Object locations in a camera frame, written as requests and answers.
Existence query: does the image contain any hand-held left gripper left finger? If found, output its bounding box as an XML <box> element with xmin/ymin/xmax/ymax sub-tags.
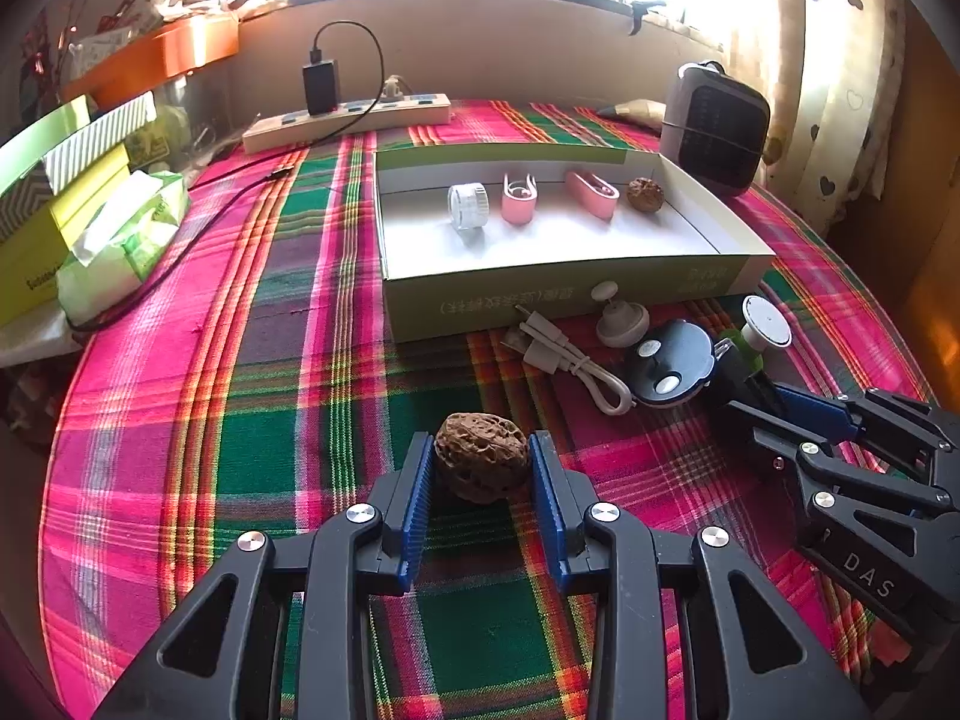
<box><xmin>94</xmin><ymin>431</ymin><xmax>437</xmax><ymax>720</ymax></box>

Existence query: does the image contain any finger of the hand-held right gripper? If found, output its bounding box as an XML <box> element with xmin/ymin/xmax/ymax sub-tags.
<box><xmin>722</xmin><ymin>399</ymin><xmax>960</xmax><ymax>520</ymax></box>
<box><xmin>771</xmin><ymin>382</ymin><xmax>960</xmax><ymax>466</ymax></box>

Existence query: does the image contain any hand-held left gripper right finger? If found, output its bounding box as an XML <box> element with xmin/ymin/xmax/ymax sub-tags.
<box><xmin>527</xmin><ymin>431</ymin><xmax>875</xmax><ymax>720</ymax></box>

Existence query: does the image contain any black rectangular device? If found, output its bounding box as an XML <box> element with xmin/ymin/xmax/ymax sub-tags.
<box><xmin>712</xmin><ymin>345</ymin><xmax>781</xmax><ymax>410</ymax></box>

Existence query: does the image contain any white disc green clip holder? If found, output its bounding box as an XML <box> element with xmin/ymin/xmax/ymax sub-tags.
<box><xmin>720</xmin><ymin>295</ymin><xmax>792</xmax><ymax>376</ymax></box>

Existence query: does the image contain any grey round device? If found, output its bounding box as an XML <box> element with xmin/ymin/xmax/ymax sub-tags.
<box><xmin>625</xmin><ymin>319</ymin><xmax>717</xmax><ymax>410</ymax></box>

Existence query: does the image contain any white cable with plug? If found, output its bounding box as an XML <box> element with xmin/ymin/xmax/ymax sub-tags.
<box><xmin>501</xmin><ymin>313</ymin><xmax>635</xmax><ymax>417</ymax></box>

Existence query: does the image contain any white knob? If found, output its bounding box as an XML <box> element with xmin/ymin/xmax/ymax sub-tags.
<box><xmin>590</xmin><ymin>281</ymin><xmax>650</xmax><ymax>348</ymax></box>

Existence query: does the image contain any green cardboard box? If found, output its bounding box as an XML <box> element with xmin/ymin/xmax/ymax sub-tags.
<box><xmin>373</xmin><ymin>146</ymin><xmax>777</xmax><ymax>344</ymax></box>

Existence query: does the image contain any large pink clip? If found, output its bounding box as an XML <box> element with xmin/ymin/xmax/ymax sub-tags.
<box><xmin>564</xmin><ymin>169</ymin><xmax>620</xmax><ymax>222</ymax></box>

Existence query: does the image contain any small white cylinder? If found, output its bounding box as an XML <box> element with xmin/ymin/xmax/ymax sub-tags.
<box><xmin>448</xmin><ymin>181</ymin><xmax>490</xmax><ymax>233</ymax></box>

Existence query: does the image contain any small pink clip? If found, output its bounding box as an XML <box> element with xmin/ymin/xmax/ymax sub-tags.
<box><xmin>500</xmin><ymin>172</ymin><xmax>539</xmax><ymax>226</ymax></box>

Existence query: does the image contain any plaid cloth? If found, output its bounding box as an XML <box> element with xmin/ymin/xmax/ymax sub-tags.
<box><xmin>37</xmin><ymin>97</ymin><xmax>938</xmax><ymax>720</ymax></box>

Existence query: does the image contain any grey fan heater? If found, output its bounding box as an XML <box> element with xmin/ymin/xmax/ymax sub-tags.
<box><xmin>658</xmin><ymin>60</ymin><xmax>773</xmax><ymax>198</ymax></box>

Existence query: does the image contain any heart print curtain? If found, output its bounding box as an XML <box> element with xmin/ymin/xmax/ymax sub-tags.
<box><xmin>780</xmin><ymin>0</ymin><xmax>912</xmax><ymax>222</ymax></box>

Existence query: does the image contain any green tissue pack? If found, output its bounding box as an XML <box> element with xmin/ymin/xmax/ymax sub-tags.
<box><xmin>79</xmin><ymin>169</ymin><xmax>190</xmax><ymax>278</ymax></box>
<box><xmin>56</xmin><ymin>240</ymin><xmax>151</xmax><ymax>320</ymax></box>

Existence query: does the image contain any beige power strip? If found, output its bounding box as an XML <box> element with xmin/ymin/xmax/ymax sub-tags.
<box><xmin>241</xmin><ymin>94</ymin><xmax>452</xmax><ymax>155</ymax></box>

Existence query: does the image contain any white side shelf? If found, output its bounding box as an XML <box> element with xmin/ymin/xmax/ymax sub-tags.
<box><xmin>0</xmin><ymin>300</ymin><xmax>83</xmax><ymax>368</ymax></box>

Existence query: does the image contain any black charger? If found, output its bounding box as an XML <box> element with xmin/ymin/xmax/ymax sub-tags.
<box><xmin>302</xmin><ymin>60</ymin><xmax>340</xmax><ymax>115</ymax></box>

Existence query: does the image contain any yellow-green box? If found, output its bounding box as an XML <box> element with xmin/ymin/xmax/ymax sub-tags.
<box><xmin>0</xmin><ymin>146</ymin><xmax>132</xmax><ymax>327</ymax></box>

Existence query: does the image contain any green round container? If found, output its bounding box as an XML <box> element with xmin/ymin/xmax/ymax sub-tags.
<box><xmin>127</xmin><ymin>105</ymin><xmax>196</xmax><ymax>166</ymax></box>

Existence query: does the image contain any chevron pattern box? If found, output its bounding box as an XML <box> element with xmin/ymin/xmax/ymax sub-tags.
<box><xmin>0</xmin><ymin>165</ymin><xmax>53</xmax><ymax>241</ymax></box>

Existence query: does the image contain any green and white box lid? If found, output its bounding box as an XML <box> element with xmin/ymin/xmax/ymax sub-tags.
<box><xmin>0</xmin><ymin>94</ymin><xmax>158</xmax><ymax>196</ymax></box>

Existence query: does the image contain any orange tray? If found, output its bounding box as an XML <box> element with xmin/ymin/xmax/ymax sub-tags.
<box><xmin>64</xmin><ymin>15</ymin><xmax>241</xmax><ymax>106</ymax></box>

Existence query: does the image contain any red branch decoration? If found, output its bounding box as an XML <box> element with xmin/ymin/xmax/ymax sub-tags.
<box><xmin>19</xmin><ymin>0</ymin><xmax>83</xmax><ymax>98</ymax></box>

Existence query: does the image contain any thin black cable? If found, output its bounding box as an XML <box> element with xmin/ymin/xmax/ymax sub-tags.
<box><xmin>71</xmin><ymin>163</ymin><xmax>295</xmax><ymax>332</ymax></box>

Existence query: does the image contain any black charger cable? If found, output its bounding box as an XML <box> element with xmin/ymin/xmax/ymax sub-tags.
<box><xmin>311</xmin><ymin>21</ymin><xmax>385</xmax><ymax>142</ymax></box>

